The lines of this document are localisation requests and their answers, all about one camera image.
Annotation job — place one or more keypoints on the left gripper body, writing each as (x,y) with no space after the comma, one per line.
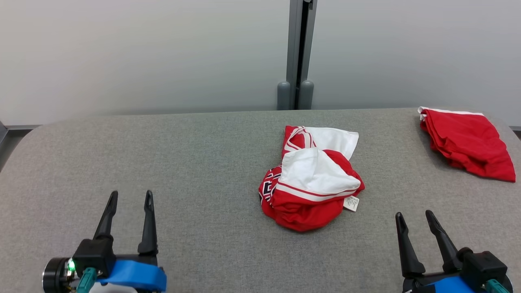
(138,258)

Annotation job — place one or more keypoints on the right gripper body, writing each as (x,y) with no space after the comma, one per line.
(415,284)

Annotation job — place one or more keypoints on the grey metal partition post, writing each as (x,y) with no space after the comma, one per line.
(302,40)

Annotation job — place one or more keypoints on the right blue camera mount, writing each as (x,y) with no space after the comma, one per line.
(452,285)

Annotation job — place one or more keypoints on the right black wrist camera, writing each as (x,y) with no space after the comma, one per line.
(484,266)

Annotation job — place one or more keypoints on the left blue camera mount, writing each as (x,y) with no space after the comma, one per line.
(134,274)

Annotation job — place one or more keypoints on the red and white jersey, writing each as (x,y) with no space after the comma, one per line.
(313,175)

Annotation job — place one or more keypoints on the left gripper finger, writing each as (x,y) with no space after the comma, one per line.
(149,228)
(106,215)

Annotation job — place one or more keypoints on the red shorts with Bulls print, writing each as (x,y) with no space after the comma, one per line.
(468,142)

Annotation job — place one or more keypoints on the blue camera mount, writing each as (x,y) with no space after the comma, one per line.
(452,285)
(134,274)

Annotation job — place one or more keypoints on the grey cylindrical post foot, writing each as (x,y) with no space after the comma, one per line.
(283,97)
(306,96)

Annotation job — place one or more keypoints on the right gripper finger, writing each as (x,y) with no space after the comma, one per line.
(407,248)
(443,244)

